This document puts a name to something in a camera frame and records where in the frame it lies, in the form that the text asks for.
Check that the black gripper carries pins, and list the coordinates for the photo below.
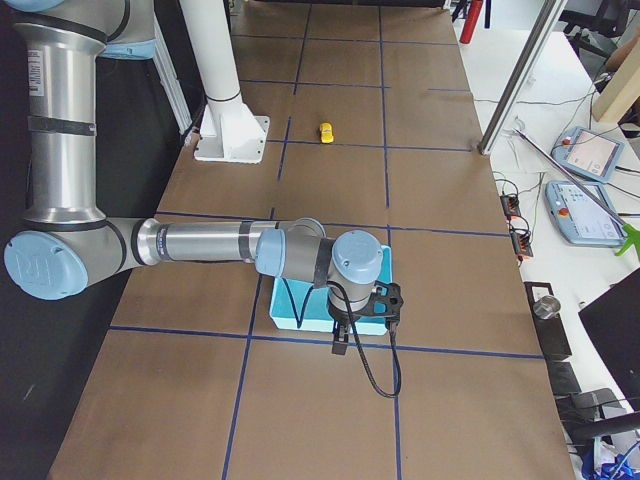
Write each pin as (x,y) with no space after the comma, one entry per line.
(341,322)

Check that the yellow beetle toy car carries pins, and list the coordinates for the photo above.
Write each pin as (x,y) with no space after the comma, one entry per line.
(326,133)

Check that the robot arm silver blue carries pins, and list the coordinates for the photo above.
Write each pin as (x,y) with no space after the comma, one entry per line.
(69,244)

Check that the light blue plastic bin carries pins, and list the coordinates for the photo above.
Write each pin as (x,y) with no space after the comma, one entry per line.
(288,297)

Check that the orange black connector lower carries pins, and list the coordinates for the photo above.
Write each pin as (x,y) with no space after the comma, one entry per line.
(521,242)

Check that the orange black connector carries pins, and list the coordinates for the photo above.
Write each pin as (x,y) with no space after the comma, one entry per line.
(521,242)
(510,205)

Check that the metal cylinder weight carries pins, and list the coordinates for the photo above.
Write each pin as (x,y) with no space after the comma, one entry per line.
(546,307)

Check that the black flat plate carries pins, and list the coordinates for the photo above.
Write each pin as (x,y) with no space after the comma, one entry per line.
(551,334)

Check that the orange black connector upper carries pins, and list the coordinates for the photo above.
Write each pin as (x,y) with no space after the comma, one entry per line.
(510,205)

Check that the white pillar with base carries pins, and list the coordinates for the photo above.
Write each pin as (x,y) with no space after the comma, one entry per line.
(229,131)

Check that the lower teach pendant tablet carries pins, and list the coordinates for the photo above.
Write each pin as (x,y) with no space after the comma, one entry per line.
(578,219)

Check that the teach pendant tablet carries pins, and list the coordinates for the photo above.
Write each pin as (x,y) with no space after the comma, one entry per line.
(588,154)
(578,219)

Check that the black monitor corner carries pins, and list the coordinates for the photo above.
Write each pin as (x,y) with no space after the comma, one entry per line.
(612,324)

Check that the upper teach pendant tablet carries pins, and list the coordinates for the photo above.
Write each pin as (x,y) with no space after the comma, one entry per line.
(588,154)

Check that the reacher grabber stick green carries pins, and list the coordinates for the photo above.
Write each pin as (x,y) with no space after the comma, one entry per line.
(632,234)

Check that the wooden board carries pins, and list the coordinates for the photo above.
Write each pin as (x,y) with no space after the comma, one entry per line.
(621,92)

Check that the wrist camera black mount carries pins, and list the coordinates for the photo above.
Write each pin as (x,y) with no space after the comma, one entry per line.
(386,301)

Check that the aluminium frame post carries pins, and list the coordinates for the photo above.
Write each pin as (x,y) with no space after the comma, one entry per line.
(542,28)

